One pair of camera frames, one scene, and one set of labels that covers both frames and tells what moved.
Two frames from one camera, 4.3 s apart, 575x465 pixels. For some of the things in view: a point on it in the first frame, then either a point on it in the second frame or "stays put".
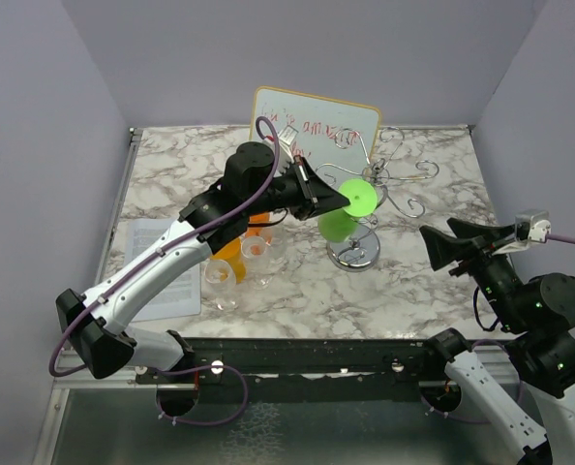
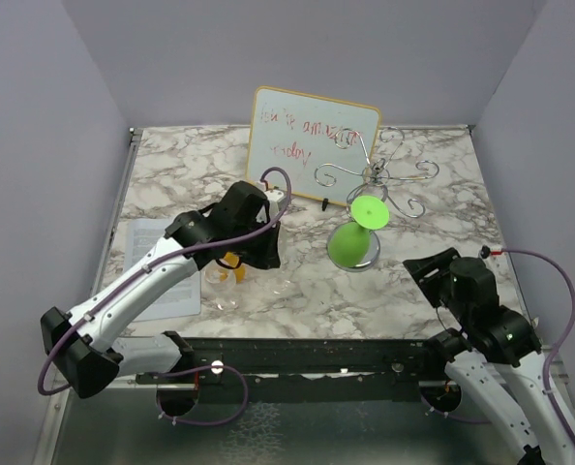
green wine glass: (339, 226) -> (353, 246)
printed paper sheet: (178, 298) stays put
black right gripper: (442, 247) -> (422, 265)
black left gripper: (316, 197) -> (269, 257)
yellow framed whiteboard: (336, 138) stays put
